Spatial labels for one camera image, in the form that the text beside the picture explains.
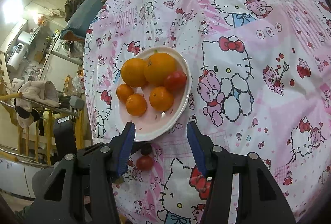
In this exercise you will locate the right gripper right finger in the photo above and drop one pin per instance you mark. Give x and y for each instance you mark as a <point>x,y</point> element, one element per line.
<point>260,197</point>

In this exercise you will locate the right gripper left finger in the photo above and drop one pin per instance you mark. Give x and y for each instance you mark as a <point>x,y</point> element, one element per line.
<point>90,172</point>

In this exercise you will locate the red cherry tomato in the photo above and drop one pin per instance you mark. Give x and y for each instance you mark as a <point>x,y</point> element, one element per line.
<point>175,81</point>
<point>144,163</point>

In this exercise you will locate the small mandarin orange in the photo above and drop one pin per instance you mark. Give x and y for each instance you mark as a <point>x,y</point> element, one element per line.
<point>123,92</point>

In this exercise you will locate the yellow clothes rack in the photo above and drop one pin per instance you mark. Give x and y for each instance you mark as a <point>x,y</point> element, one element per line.
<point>56,130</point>

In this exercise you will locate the pink strawberry plate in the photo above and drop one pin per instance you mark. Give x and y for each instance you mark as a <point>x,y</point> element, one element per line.
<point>152,123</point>

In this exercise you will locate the beige garment on rack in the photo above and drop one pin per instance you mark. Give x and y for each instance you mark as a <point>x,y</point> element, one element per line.
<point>43,92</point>

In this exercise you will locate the large orange left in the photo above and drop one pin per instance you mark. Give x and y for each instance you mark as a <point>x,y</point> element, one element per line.
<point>132,72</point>

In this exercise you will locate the large orange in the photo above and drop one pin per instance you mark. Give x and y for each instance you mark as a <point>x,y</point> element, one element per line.
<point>132,72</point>
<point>159,66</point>

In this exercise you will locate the large orange right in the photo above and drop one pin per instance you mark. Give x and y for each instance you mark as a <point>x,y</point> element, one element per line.
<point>159,66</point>

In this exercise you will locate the white kitchen appliance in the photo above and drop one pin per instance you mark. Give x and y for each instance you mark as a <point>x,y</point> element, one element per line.
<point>16,58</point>

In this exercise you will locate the blue mattress edge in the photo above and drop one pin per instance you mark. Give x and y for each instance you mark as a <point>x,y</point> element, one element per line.
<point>79,23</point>

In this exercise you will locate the Hello Kitty pink bedsheet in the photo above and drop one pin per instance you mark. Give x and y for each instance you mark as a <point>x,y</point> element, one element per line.
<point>260,82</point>

